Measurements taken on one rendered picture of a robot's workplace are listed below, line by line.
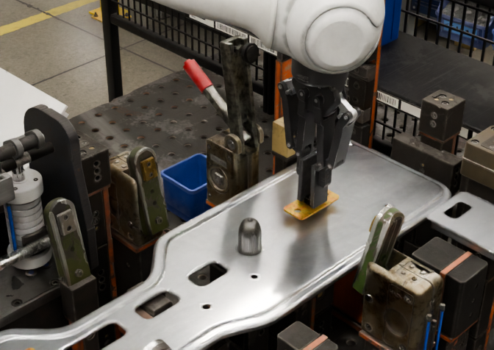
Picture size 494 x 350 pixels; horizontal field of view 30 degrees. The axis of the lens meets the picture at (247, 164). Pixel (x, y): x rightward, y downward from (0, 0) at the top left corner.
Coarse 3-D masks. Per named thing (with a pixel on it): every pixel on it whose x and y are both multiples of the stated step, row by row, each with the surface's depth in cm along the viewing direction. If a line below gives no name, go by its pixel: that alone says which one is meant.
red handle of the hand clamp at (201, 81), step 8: (192, 64) 140; (192, 72) 140; (200, 72) 139; (200, 80) 139; (208, 80) 139; (200, 88) 139; (208, 88) 139; (208, 96) 139; (216, 96) 139; (216, 104) 138; (224, 104) 139; (224, 112) 138; (224, 120) 138; (248, 136) 137
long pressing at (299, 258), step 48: (288, 192) 137; (336, 192) 137; (384, 192) 137; (432, 192) 137; (192, 240) 127; (288, 240) 127; (336, 240) 127; (144, 288) 117; (192, 288) 118; (240, 288) 118; (288, 288) 118; (0, 336) 110; (48, 336) 110; (144, 336) 111; (192, 336) 111
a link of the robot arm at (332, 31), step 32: (160, 0) 101; (192, 0) 99; (224, 0) 97; (256, 0) 97; (288, 0) 95; (320, 0) 92; (352, 0) 92; (256, 32) 99; (288, 32) 94; (320, 32) 92; (352, 32) 92; (320, 64) 94; (352, 64) 94
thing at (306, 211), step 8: (328, 192) 134; (296, 200) 132; (304, 200) 132; (328, 200) 132; (336, 200) 133; (288, 208) 131; (296, 208) 131; (304, 208) 131; (312, 208) 131; (320, 208) 131; (296, 216) 129; (304, 216) 129
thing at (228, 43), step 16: (224, 48) 130; (240, 48) 130; (256, 48) 129; (224, 64) 132; (240, 64) 133; (224, 80) 133; (240, 80) 134; (240, 96) 135; (240, 112) 134; (240, 128) 135; (256, 128) 138; (256, 144) 138
